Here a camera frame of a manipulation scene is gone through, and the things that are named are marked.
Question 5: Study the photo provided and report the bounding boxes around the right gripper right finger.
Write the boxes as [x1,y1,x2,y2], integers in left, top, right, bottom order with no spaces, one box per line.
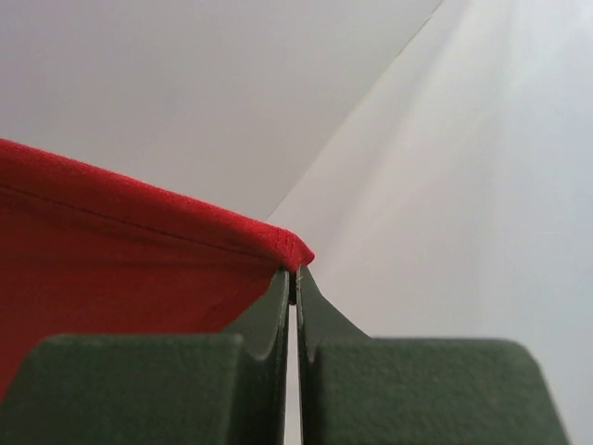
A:
[295,267,569,444]

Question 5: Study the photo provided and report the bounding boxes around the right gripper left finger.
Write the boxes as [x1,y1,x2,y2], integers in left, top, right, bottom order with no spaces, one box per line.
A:
[1,271,290,444]

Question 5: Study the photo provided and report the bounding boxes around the dark red t shirt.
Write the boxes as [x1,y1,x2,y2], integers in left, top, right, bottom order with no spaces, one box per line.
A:
[1,140,314,388]

